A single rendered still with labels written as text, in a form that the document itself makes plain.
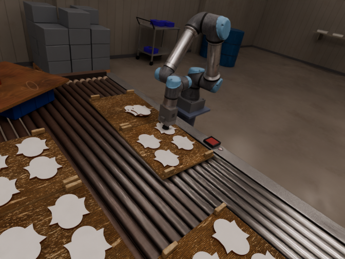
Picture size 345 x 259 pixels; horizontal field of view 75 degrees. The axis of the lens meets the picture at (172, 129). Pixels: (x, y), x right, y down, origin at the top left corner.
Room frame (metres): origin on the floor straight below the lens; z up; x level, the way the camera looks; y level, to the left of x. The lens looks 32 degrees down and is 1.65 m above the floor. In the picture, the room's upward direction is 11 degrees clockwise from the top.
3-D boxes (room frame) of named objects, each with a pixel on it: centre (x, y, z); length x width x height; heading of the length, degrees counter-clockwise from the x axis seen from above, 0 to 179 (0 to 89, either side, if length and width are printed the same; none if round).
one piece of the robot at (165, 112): (1.12, 0.05, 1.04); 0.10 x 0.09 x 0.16; 140
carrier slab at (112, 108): (1.29, 0.32, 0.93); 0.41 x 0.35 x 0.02; 45
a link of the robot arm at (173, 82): (1.13, 0.04, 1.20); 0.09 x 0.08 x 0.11; 151
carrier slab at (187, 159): (1.00, 0.02, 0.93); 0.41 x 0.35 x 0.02; 45
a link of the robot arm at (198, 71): (1.65, -0.10, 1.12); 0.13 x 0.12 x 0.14; 61
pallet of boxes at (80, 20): (3.94, 2.03, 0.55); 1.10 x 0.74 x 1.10; 141
